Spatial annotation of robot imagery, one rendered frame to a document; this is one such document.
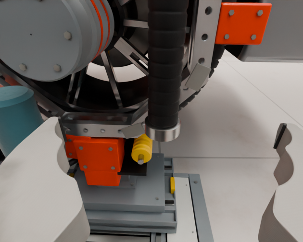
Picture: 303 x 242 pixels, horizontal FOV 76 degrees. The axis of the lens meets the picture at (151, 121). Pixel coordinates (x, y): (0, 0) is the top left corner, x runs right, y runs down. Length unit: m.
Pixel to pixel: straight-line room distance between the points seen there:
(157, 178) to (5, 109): 0.64
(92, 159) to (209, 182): 0.80
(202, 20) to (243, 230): 0.92
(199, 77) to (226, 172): 0.94
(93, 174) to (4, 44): 0.41
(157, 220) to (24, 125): 0.60
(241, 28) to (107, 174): 0.49
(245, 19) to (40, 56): 0.35
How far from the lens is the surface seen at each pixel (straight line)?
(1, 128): 0.44
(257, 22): 0.44
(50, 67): 0.31
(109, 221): 0.86
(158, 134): 0.22
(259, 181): 1.33
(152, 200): 0.82
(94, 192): 0.87
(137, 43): 0.67
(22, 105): 0.42
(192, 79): 0.43
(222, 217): 1.10
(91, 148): 0.55
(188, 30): 0.52
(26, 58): 0.32
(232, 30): 0.43
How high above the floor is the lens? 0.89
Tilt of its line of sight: 32 degrees down
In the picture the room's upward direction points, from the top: straight up
